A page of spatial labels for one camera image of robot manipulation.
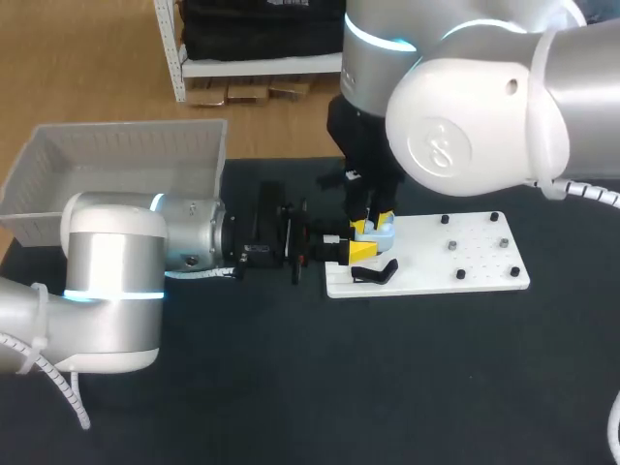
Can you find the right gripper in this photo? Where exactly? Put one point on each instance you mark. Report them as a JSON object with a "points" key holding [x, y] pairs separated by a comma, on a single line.
{"points": [[361, 145]]}

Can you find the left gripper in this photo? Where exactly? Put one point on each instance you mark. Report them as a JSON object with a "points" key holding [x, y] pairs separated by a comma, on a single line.
{"points": [[269, 227]]}

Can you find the pale blue earbud case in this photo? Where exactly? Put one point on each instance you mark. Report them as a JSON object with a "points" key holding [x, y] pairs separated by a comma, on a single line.
{"points": [[380, 238]]}

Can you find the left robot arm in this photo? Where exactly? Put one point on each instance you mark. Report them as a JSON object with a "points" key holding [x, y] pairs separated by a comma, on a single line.
{"points": [[116, 252]]}

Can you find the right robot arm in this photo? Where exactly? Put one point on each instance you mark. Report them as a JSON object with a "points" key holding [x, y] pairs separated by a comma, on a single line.
{"points": [[484, 106]]}

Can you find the white plate with black stands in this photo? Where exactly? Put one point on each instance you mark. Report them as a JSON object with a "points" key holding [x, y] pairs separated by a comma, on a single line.
{"points": [[436, 261]]}

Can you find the brown cardboard box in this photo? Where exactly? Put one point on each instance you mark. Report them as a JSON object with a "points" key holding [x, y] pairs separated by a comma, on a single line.
{"points": [[206, 97], [289, 90], [247, 93]]}

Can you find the white metal shelf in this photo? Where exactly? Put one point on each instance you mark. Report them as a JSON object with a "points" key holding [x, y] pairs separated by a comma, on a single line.
{"points": [[252, 68]]}

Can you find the black folded cloth stack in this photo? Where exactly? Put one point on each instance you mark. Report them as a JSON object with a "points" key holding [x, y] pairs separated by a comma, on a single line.
{"points": [[261, 29]]}

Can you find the grey slotted basket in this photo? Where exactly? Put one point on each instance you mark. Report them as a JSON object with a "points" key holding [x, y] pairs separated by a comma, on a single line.
{"points": [[121, 155]]}

